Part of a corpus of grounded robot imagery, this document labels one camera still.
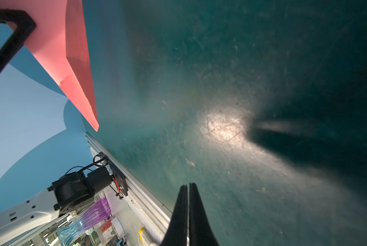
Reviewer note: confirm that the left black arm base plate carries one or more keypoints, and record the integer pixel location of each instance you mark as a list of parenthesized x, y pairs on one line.
[(118, 176)]

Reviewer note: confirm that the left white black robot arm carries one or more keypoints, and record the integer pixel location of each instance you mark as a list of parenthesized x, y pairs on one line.
[(64, 195)]

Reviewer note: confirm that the purple clear glass vase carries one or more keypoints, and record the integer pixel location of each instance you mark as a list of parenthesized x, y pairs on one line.
[(94, 215)]

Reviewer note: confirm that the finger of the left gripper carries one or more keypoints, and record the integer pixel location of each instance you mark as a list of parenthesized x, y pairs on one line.
[(25, 25)]

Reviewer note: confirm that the pink square paper sheet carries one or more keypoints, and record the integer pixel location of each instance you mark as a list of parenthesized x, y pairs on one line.
[(59, 44)]

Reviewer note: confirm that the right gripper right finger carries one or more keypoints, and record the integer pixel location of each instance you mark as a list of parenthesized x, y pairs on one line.
[(200, 232)]

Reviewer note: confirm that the aluminium front rail base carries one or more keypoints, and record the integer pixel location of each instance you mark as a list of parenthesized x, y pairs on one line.
[(139, 209)]

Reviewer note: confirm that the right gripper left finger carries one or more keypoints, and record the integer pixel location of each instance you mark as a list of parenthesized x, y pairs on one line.
[(176, 234)]

